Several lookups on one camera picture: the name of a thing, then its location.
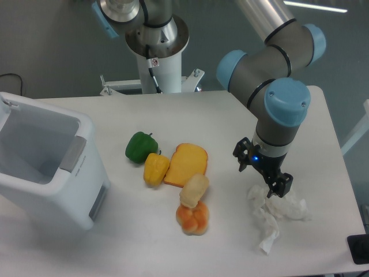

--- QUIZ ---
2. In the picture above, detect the pale square bread loaf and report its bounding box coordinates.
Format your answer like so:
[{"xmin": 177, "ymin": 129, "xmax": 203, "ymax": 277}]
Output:
[{"xmin": 179, "ymin": 173, "xmax": 209, "ymax": 208}]

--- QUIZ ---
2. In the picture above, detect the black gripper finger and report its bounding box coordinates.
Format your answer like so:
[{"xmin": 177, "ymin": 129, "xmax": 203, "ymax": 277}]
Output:
[
  {"xmin": 266, "ymin": 172, "xmax": 293, "ymax": 198},
  {"xmin": 232, "ymin": 137, "xmax": 253, "ymax": 172}
]

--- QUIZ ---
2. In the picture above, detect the yellow bell pepper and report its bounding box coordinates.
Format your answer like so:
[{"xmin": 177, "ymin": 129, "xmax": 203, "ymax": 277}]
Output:
[{"xmin": 143, "ymin": 153, "xmax": 170, "ymax": 186}]

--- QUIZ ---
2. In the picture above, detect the white frame at right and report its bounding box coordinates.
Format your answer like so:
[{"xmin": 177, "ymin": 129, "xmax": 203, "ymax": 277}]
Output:
[{"xmin": 341, "ymin": 99, "xmax": 368, "ymax": 156}]

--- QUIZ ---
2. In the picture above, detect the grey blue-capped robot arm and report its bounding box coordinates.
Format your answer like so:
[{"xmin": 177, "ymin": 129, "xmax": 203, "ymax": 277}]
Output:
[{"xmin": 92, "ymin": 1, "xmax": 326, "ymax": 197}]

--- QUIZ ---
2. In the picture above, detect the black device at edge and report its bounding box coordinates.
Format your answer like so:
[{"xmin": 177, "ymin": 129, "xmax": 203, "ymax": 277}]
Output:
[{"xmin": 347, "ymin": 234, "xmax": 368, "ymax": 265}]

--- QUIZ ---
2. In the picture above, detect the white plastic bin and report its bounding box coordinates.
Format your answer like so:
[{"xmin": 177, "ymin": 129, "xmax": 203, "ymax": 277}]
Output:
[{"xmin": 1, "ymin": 92, "xmax": 110, "ymax": 230}]

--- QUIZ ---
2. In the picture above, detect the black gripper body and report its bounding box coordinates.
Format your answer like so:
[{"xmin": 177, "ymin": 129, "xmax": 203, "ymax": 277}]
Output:
[{"xmin": 247, "ymin": 141, "xmax": 288, "ymax": 182}]

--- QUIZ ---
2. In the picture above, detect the green bell pepper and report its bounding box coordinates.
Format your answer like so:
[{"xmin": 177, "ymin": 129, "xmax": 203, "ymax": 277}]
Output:
[{"xmin": 125, "ymin": 132, "xmax": 159, "ymax": 164}]

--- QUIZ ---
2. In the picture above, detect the round knotted bread roll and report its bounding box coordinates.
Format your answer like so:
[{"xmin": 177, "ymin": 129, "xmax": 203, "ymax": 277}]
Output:
[{"xmin": 176, "ymin": 201, "xmax": 209, "ymax": 235}]

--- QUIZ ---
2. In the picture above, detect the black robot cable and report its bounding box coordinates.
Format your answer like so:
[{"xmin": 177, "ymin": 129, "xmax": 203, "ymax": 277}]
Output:
[{"xmin": 144, "ymin": 44, "xmax": 164, "ymax": 94}]

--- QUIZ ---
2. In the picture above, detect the crumpled white paper tissue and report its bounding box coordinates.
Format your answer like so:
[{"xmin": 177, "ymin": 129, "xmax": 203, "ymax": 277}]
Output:
[{"xmin": 247, "ymin": 185, "xmax": 312, "ymax": 255}]

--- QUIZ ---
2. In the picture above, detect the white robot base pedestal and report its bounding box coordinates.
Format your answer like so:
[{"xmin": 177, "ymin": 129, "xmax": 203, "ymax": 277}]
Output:
[{"xmin": 100, "ymin": 54, "xmax": 205, "ymax": 96}]

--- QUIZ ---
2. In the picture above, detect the black floor cable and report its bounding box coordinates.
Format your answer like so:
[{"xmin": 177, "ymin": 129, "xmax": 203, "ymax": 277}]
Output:
[{"xmin": 0, "ymin": 73, "xmax": 27, "ymax": 96}]

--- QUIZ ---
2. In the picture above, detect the orange toast slice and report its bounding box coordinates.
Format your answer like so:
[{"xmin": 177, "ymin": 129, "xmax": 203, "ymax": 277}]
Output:
[{"xmin": 164, "ymin": 143, "xmax": 208, "ymax": 188}]

